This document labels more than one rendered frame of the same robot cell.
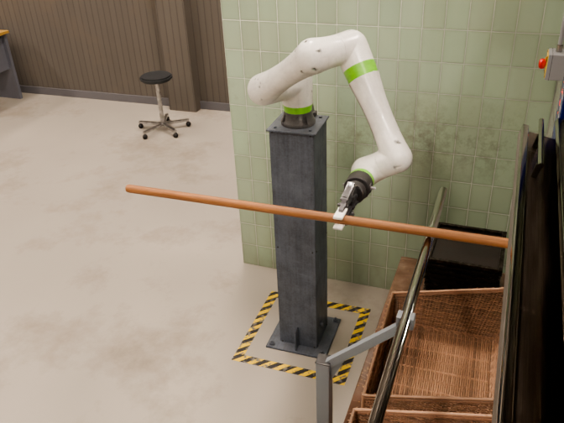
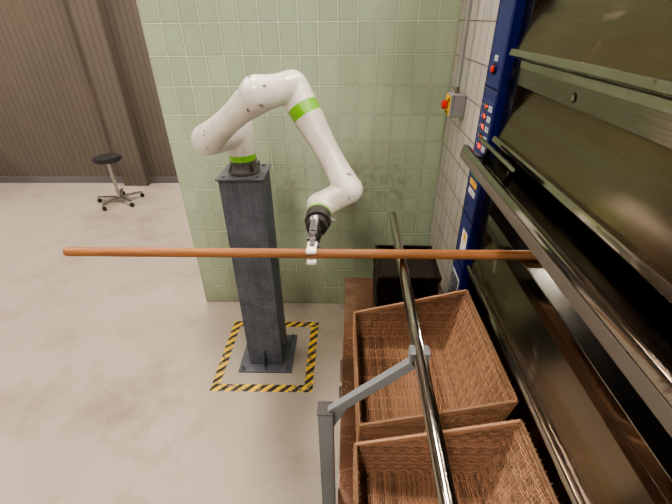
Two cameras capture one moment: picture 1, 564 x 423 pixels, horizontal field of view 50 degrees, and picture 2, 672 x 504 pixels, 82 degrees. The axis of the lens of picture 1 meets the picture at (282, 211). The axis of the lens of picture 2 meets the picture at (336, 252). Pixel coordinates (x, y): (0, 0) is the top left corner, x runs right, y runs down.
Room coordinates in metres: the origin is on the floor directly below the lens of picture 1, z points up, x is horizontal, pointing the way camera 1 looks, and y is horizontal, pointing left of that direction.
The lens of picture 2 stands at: (0.67, 0.08, 1.82)
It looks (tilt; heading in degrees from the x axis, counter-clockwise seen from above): 31 degrees down; 341
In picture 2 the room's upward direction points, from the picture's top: 1 degrees counter-clockwise
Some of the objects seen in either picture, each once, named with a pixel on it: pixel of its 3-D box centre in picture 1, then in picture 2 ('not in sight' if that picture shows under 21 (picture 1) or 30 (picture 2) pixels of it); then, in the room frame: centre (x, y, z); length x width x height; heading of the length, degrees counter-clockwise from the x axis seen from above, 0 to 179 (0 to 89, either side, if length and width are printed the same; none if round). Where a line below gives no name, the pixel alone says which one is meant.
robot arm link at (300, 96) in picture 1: (295, 88); (237, 138); (2.46, -0.08, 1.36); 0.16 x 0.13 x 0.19; 122
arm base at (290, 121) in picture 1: (301, 111); (246, 161); (2.52, -0.11, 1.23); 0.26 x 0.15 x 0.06; 159
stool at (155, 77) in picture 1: (157, 102); (111, 180); (5.41, 1.11, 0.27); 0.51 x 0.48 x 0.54; 162
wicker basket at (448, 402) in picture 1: (446, 354); (418, 362); (1.52, -0.54, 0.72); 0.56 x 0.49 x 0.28; 160
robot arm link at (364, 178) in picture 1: (359, 185); (319, 219); (1.88, -0.27, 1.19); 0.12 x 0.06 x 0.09; 68
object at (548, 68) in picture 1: (556, 64); (454, 104); (2.29, -1.09, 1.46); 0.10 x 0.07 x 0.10; 158
